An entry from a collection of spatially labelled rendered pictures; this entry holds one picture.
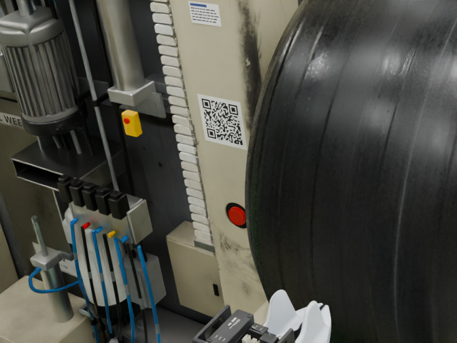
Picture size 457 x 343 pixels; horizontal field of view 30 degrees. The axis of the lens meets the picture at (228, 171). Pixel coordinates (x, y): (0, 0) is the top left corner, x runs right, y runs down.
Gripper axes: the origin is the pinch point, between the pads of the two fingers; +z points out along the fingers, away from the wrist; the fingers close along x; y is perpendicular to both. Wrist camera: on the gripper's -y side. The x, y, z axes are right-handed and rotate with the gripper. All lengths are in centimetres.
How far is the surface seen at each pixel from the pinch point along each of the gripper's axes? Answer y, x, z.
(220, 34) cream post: 14.6, 30.7, 28.3
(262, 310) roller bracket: -25.9, 25.8, 22.3
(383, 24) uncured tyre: 21.8, 3.1, 21.6
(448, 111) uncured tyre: 16.4, -6.6, 15.7
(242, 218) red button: -14.5, 31.6, 27.8
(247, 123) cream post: 1.8, 28.4, 28.3
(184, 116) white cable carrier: 0, 41, 30
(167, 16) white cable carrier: 16, 41, 29
